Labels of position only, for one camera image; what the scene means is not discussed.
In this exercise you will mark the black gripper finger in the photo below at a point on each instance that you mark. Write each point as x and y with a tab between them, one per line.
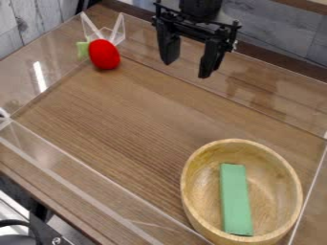
169	43
213	57

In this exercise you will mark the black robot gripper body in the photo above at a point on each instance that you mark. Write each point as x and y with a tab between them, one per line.
197	19

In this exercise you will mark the red plush fruit green leaf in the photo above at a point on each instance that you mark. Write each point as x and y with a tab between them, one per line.
102	53

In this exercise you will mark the round wooden bowl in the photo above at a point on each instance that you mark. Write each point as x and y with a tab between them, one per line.
274	187

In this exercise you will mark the green rectangular block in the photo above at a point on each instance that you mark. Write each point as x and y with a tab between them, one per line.
235	200

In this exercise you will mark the clear acrylic tray enclosure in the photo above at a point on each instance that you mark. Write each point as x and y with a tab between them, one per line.
97	141

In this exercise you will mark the black metal mount bracket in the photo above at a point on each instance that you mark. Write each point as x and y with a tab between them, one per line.
44	233

